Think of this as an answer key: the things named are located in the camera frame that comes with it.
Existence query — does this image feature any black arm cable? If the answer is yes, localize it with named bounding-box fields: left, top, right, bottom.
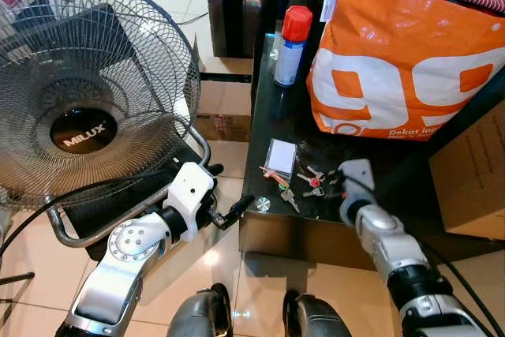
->
left=417, top=236, right=505, bottom=337
left=0, top=165, right=184, bottom=260

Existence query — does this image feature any small white card box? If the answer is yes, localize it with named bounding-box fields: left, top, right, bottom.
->
left=266, top=139, right=298, bottom=177

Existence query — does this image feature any grey right robot leg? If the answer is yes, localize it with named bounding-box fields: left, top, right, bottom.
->
left=282, top=289, right=354, bottom=337

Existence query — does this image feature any blue spray can red cap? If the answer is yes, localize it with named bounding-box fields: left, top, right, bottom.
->
left=272, top=5, right=315, bottom=88

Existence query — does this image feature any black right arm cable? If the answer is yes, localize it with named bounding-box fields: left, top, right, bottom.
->
left=417, top=236, right=505, bottom=337

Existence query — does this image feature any key bunch with red green tags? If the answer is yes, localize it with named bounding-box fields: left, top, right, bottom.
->
left=260, top=165, right=301, bottom=214

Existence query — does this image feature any grey robot leg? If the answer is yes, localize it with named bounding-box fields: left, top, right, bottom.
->
left=282, top=289, right=354, bottom=337
left=166, top=283, right=234, bottom=337

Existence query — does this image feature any silver key bunch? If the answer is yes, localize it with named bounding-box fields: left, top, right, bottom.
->
left=297, top=165, right=327, bottom=199

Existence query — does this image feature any grey left robot leg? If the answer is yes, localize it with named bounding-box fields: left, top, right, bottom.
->
left=166, top=283, right=234, bottom=337

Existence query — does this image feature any small open cardboard box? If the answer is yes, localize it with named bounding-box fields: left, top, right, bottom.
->
left=192, top=32, right=255, bottom=144

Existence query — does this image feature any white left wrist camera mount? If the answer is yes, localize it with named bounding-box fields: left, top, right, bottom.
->
left=163, top=161, right=216, bottom=222

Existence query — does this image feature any orange white shopping bag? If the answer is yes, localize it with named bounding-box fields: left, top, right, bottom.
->
left=305, top=0, right=505, bottom=143

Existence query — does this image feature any dark grey suitcase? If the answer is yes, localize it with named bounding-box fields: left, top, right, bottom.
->
left=207, top=0, right=279, bottom=60

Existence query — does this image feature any dark glass low table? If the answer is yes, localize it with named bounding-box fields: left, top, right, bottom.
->
left=238, top=32, right=505, bottom=271

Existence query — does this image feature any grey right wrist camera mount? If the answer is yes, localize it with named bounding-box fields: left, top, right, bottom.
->
left=338, top=159, right=376, bottom=224

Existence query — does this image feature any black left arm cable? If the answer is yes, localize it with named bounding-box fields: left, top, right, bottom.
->
left=0, top=165, right=184, bottom=260

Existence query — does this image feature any large brown cardboard box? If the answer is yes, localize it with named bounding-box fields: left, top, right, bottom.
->
left=428, top=100, right=505, bottom=242

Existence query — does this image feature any white bag tag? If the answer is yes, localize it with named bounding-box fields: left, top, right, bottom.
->
left=319, top=0, right=339, bottom=24

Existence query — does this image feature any Milux electric fan wire grille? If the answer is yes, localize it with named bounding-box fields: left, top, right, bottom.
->
left=0, top=0, right=212, bottom=249

